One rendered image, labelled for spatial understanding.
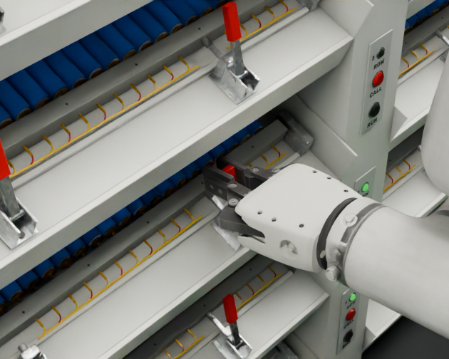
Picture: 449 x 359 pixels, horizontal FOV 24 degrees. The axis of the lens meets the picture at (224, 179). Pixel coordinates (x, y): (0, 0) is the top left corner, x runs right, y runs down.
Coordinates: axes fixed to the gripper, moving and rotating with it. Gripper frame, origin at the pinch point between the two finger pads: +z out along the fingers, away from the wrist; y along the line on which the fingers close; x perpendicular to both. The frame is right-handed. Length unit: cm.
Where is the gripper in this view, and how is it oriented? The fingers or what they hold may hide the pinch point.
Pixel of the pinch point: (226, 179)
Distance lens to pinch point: 107.2
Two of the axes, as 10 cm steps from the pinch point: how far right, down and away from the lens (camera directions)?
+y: 6.8, -4.7, 5.6
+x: -0.9, -8.1, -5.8
